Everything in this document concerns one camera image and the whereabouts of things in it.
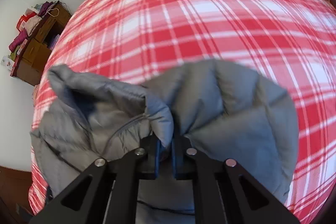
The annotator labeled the grey puffer jacket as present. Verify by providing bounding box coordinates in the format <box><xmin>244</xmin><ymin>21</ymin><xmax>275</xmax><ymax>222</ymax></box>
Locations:
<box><xmin>31</xmin><ymin>60</ymin><xmax>298</xmax><ymax>223</ymax></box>

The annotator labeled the brown wooden door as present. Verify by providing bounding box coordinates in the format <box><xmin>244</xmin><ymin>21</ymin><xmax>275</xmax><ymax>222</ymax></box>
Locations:
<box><xmin>1</xmin><ymin>166</ymin><xmax>33</xmax><ymax>223</ymax></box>

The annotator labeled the brown wooden desk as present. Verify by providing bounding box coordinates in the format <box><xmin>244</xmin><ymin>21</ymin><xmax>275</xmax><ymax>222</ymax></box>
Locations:
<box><xmin>10</xmin><ymin>1</ymin><xmax>71</xmax><ymax>86</ymax></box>

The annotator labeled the white greeting card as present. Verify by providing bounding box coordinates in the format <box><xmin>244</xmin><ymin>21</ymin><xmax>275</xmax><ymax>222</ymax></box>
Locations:
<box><xmin>1</xmin><ymin>56</ymin><xmax>15</xmax><ymax>71</ymax></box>

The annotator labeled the magenta folded garment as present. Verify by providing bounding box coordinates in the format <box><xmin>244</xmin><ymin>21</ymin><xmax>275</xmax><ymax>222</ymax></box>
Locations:
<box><xmin>9</xmin><ymin>28</ymin><xmax>28</xmax><ymax>52</ymax></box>

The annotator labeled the red plaid bed sheet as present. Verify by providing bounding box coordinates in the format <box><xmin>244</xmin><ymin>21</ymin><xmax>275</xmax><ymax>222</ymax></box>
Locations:
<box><xmin>32</xmin><ymin>0</ymin><xmax>335</xmax><ymax>223</ymax></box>

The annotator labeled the red gift bag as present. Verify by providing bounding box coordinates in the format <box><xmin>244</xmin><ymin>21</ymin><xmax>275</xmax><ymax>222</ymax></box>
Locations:
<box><xmin>17</xmin><ymin>11</ymin><xmax>37</xmax><ymax>32</ymax></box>

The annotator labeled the purple folded garment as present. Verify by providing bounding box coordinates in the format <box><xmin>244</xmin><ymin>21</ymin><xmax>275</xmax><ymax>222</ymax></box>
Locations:
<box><xmin>38</xmin><ymin>2</ymin><xmax>56</xmax><ymax>18</ymax></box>

